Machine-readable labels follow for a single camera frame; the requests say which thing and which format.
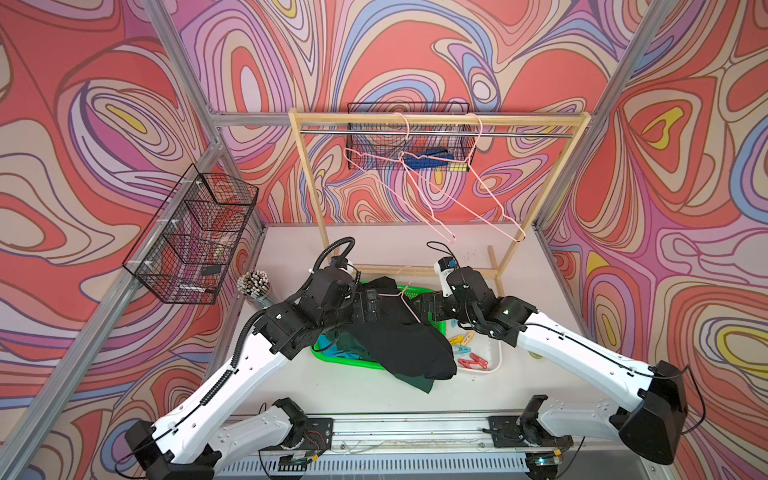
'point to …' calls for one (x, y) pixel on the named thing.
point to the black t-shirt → (403, 338)
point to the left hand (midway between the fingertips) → (371, 303)
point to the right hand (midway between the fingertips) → (427, 308)
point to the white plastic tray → (475, 352)
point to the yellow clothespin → (457, 340)
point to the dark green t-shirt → (362, 348)
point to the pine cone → (255, 285)
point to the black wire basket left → (185, 251)
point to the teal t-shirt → (324, 341)
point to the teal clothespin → (462, 349)
